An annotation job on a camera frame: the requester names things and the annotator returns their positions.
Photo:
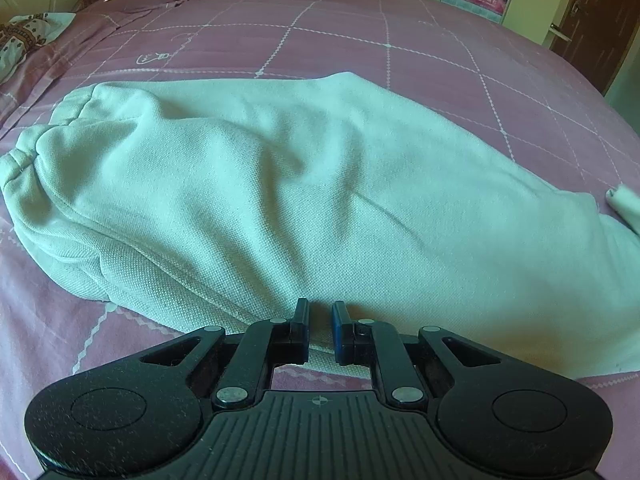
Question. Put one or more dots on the patterned white pillow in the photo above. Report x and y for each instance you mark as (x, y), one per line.
(20, 40)

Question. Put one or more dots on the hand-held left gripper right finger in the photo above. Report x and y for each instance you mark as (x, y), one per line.
(339, 334)

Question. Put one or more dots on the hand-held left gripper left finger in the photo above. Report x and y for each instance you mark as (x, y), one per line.
(301, 332)

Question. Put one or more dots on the white pants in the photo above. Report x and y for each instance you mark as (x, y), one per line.
(310, 170)

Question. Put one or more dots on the brown wooden door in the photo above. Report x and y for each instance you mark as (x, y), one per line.
(595, 20)

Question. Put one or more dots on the pink checked bed cover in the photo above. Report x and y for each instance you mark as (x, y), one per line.
(410, 40)

